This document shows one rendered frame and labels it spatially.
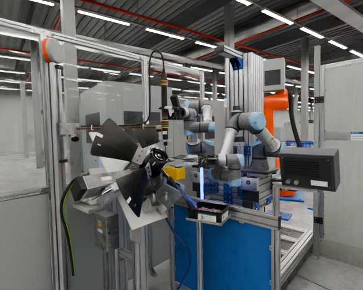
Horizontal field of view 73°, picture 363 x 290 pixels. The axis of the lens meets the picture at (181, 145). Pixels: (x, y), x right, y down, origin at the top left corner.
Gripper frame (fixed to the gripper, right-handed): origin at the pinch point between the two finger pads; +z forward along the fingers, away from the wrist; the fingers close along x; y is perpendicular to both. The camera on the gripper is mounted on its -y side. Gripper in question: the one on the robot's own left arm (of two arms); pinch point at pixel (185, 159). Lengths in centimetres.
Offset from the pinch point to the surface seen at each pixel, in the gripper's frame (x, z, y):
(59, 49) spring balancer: -72, 80, -8
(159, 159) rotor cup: -4.1, 12.9, 16.7
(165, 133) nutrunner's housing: -17.4, 10.9, 3.8
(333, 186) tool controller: 8, -74, 28
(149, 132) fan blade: -17.1, 22.7, -4.6
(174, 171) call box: 16.8, 11.9, -33.7
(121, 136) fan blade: -18.0, 32.8, 18.4
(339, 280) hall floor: 126, -129, -61
